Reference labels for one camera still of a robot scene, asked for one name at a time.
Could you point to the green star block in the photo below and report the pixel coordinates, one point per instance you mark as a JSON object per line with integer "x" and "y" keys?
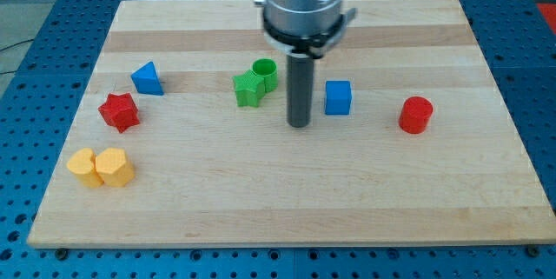
{"x": 249, "y": 89}

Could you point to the yellow heart block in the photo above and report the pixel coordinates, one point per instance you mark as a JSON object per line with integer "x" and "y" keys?
{"x": 82, "y": 164}

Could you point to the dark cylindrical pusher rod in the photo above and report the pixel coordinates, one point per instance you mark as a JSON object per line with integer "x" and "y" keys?
{"x": 300, "y": 83}

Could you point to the blue triangle block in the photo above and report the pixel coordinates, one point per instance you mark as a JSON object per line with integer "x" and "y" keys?
{"x": 147, "y": 81}

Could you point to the wooden board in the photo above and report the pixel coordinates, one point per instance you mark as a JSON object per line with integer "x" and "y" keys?
{"x": 210, "y": 174}

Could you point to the yellow hexagon block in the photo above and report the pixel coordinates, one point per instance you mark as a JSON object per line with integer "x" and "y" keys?
{"x": 114, "y": 167}

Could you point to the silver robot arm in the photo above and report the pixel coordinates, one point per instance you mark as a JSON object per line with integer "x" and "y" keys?
{"x": 304, "y": 28}

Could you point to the green cylinder block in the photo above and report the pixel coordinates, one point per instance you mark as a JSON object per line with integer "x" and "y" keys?
{"x": 267, "y": 70}

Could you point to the blue cube block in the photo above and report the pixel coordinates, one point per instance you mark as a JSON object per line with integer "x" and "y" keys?
{"x": 338, "y": 98}

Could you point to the red cylinder block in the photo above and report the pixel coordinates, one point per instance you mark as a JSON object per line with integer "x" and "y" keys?
{"x": 415, "y": 114}

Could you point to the red star block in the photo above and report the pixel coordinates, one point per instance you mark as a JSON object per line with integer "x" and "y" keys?
{"x": 119, "y": 111}

